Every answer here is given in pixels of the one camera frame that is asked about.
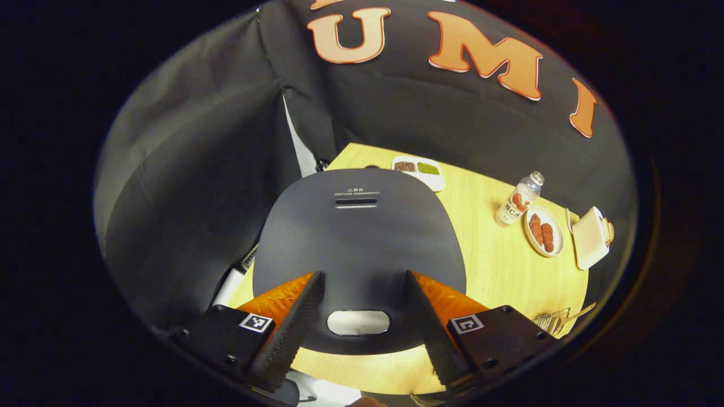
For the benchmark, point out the black tripod stand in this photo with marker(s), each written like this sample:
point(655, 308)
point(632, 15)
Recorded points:
point(323, 164)

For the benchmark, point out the white divided bean dish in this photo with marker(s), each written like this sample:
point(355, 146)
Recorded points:
point(418, 169)

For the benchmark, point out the clear plastic drink bottle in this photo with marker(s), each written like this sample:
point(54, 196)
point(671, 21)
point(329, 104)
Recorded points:
point(517, 200)

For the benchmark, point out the white round plate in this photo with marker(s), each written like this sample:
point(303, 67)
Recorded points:
point(557, 243)

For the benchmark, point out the fried meat piece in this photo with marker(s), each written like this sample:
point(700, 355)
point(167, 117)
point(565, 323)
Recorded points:
point(535, 229)
point(547, 237)

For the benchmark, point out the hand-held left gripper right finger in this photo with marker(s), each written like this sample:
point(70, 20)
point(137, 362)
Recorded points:
point(432, 333)

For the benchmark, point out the white box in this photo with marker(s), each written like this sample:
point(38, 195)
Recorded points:
point(228, 288)

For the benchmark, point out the dark grey rice cooker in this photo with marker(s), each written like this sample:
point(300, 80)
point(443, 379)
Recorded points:
point(362, 243)

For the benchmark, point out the black backdrop cloth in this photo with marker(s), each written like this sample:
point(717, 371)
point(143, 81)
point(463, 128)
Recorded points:
point(198, 169)

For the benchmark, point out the white grille panel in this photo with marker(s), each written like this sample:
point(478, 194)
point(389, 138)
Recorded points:
point(250, 257)

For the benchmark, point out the wooden spoon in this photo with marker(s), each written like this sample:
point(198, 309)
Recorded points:
point(580, 312)

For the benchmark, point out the white toaster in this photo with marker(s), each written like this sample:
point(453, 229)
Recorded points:
point(588, 240)

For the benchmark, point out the toast slice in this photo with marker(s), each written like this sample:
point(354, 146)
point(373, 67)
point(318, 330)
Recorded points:
point(608, 230)

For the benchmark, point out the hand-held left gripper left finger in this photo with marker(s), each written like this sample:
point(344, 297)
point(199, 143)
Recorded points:
point(294, 333)

